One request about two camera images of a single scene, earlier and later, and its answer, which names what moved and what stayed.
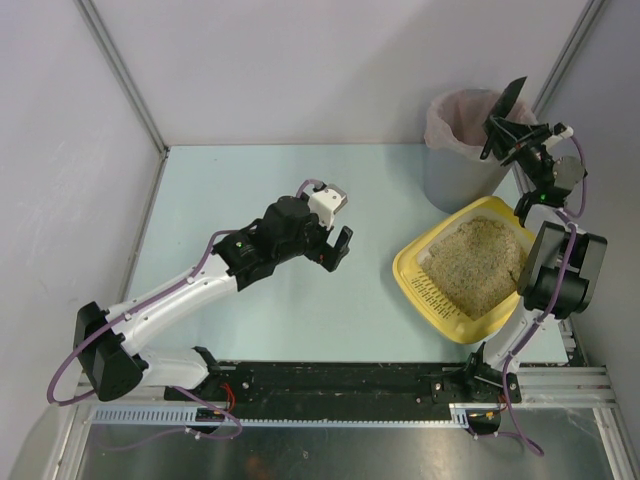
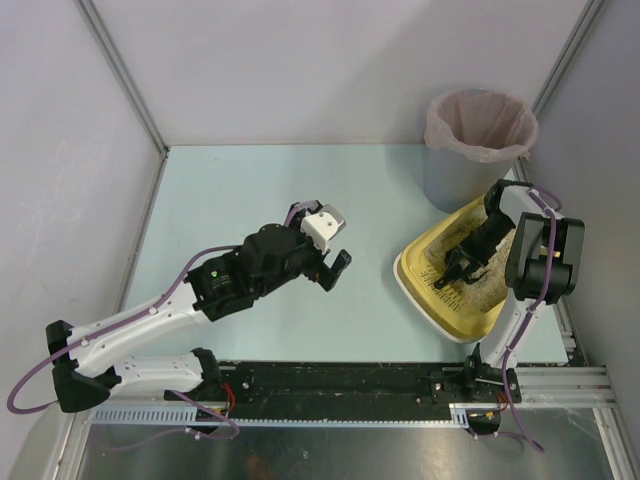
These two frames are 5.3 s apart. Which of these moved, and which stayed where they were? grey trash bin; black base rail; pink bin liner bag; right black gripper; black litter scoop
Moved: black litter scoop; right black gripper
Stayed: black base rail; pink bin liner bag; grey trash bin
